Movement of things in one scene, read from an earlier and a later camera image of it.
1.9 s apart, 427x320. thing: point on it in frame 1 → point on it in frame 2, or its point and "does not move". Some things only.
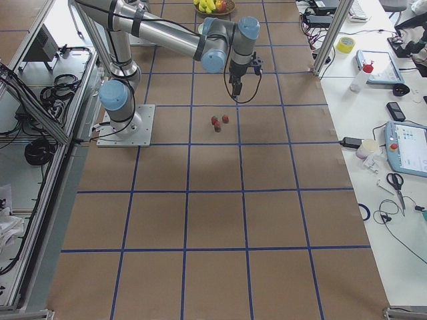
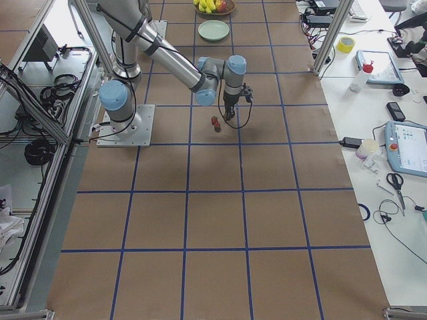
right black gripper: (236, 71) → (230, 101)
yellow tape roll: (345, 45) does not move
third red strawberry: (217, 127) does not move
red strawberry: (215, 120) does not move
